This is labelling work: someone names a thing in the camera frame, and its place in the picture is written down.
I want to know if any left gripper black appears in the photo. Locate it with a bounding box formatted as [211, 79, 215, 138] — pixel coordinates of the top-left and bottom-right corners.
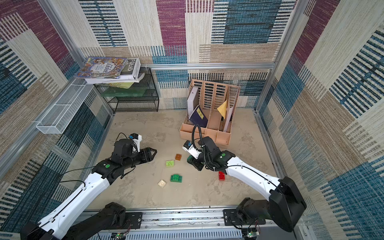
[122, 146, 157, 170]

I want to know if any cream square lego brick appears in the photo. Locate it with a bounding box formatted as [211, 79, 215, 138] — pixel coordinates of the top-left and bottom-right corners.
[158, 180, 167, 188]

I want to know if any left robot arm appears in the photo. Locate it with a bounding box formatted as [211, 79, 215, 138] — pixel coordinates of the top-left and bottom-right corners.
[20, 134, 157, 240]

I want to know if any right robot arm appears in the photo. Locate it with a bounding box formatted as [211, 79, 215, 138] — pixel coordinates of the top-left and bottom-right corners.
[183, 137, 307, 233]

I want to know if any lime green lego brick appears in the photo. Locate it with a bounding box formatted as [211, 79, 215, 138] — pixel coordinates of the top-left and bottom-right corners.
[166, 160, 175, 168]

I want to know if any brown square lego brick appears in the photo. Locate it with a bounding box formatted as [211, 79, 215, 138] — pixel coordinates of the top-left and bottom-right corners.
[175, 154, 182, 161]

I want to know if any red lego brick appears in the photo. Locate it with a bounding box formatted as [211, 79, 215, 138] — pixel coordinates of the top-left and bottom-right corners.
[219, 171, 226, 181]

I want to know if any dark purple book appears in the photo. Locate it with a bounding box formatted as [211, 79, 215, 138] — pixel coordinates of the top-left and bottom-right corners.
[189, 105, 208, 128]

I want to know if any pink desk file organizer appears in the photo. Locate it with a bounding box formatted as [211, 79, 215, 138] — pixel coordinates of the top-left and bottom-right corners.
[180, 80, 240, 147]

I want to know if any yellow envelope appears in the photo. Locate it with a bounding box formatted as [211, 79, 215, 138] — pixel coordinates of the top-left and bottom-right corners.
[217, 100, 228, 119]

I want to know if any white book in organizer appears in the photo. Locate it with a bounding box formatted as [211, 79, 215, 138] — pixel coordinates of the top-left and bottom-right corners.
[187, 87, 199, 117]

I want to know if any pale pink folder in organizer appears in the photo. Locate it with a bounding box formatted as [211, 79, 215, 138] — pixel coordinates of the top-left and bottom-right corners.
[223, 90, 236, 132]

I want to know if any black and white Folio book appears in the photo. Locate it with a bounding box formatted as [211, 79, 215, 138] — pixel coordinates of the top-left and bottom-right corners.
[83, 58, 145, 84]

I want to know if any colourful illustrated book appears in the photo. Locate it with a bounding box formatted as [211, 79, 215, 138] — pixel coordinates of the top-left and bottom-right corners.
[75, 57, 128, 79]

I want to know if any black wire shelf rack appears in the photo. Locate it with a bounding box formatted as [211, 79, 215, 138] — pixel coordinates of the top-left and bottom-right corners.
[95, 68, 160, 114]

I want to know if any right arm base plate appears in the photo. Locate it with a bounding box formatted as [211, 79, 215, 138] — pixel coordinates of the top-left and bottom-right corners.
[223, 209, 266, 227]

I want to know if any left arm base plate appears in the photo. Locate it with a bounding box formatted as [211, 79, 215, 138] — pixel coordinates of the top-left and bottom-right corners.
[101, 212, 143, 230]

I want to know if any white wire mesh basket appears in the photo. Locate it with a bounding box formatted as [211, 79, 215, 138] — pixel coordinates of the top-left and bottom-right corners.
[36, 79, 93, 135]

